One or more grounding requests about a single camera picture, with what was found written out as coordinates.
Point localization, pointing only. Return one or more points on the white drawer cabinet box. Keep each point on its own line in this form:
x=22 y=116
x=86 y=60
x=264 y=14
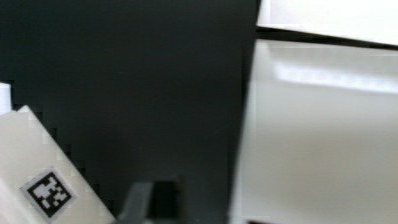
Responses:
x=317 y=170

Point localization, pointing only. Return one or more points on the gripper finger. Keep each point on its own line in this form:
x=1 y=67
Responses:
x=152 y=204

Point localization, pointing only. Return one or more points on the white drawer middle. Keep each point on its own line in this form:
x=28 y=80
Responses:
x=47 y=196

